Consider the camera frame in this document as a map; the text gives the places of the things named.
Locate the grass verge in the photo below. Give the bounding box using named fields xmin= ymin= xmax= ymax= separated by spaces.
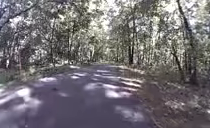
xmin=0 ymin=63 xmax=74 ymax=93

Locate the wood of trees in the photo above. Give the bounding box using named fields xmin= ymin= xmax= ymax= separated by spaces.
xmin=0 ymin=0 xmax=210 ymax=88

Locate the grey asphalt road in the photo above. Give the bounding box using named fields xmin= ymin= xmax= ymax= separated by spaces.
xmin=0 ymin=63 xmax=157 ymax=128

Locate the leaf-strewn dirt verge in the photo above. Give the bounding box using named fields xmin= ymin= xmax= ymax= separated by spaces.
xmin=117 ymin=64 xmax=210 ymax=128

